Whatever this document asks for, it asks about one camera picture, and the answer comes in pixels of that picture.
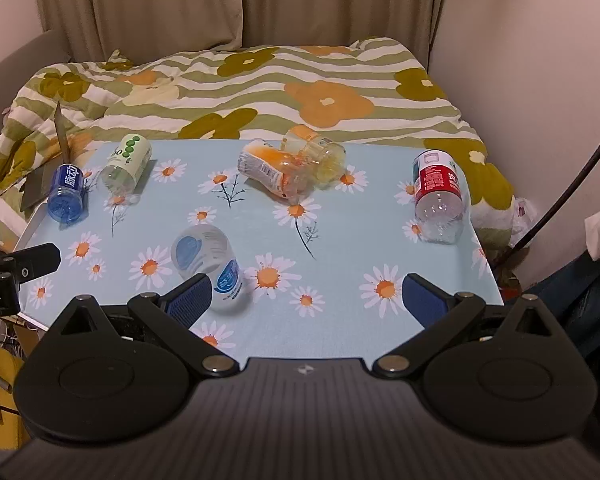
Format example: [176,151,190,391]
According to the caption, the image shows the green dotted label plastic bottle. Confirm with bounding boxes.
[100,133,153,195]

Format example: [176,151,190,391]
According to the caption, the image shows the black cable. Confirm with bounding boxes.
[495,110,600,266]

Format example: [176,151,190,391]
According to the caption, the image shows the red label plastic bottle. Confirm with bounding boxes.
[412,149,471,246]

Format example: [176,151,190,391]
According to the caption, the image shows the white plastic bag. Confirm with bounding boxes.
[510,197,538,233]

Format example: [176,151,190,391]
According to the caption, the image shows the white blue label plastic bottle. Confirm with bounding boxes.
[171,225,251,316]

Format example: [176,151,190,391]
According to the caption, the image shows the light blue daisy tablecloth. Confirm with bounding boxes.
[15,137,506,361]

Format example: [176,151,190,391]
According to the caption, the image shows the beige curtain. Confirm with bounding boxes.
[237,0,443,68]
[30,0,246,63]

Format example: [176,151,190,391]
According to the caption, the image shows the clear orange cap plastic bottle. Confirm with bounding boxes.
[282,125,348,191]

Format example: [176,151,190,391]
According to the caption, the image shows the dark grey laptop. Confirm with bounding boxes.
[19,100,81,213]

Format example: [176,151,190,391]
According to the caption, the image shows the orange label plastic bottle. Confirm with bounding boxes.
[237,139,321,203]

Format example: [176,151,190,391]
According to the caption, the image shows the grey upholstered headboard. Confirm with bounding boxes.
[0,27,73,156]

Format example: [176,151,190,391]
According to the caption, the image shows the yellow cloth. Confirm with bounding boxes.
[0,345,31,451]

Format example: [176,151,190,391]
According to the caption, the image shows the green striped floral blanket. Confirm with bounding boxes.
[0,36,516,261]

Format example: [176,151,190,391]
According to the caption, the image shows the person's dark jeans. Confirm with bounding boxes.
[522,250,600,361]

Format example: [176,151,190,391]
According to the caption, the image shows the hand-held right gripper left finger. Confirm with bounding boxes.
[45,272,241,377]

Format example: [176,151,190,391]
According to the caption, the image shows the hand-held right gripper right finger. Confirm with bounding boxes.
[372,272,568,378]

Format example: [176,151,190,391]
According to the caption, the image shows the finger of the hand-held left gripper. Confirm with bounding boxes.
[0,242,62,281]

